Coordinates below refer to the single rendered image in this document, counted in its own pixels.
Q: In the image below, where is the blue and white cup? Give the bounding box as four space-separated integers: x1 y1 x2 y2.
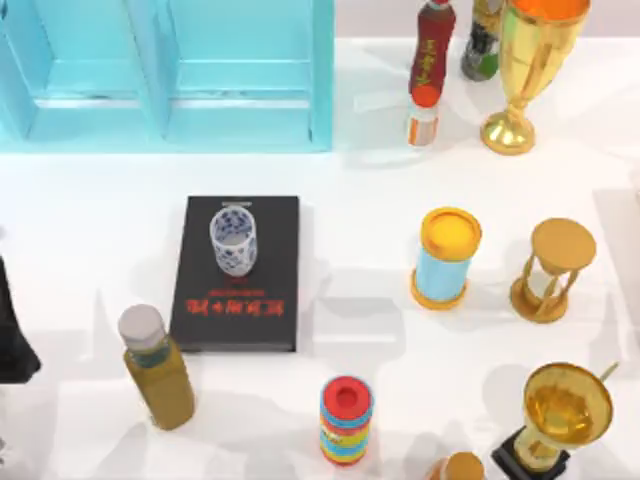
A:
209 201 258 278

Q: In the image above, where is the black book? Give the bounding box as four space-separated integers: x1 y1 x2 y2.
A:
169 195 301 353

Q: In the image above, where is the yellow and blue can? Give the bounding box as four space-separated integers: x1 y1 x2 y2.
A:
410 207 483 311

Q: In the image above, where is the small orange and white bottle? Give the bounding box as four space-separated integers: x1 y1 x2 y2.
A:
406 102 441 148

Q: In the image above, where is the light blue rack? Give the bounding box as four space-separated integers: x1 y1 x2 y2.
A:
0 0 335 154

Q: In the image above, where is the red striped can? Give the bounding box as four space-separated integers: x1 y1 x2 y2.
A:
319 375 375 467

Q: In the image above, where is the red bottle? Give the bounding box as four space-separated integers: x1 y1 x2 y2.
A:
408 0 458 109

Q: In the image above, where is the olive bottle with grey cap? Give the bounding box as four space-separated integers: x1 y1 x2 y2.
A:
117 304 197 432

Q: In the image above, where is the gold hourglass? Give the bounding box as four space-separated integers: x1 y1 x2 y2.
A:
510 217 598 325

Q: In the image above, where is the dark green bottle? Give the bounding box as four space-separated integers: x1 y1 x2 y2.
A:
460 0 503 81

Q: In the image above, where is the orange bottle with gold cap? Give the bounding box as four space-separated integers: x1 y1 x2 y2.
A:
427 451 487 480

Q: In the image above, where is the tall gold trophy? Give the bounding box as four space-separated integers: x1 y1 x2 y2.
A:
480 0 592 157

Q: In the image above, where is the gold trophy on black base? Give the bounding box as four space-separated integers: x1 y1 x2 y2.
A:
490 362 620 480

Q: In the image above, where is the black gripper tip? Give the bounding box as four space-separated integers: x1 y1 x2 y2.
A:
0 255 43 386

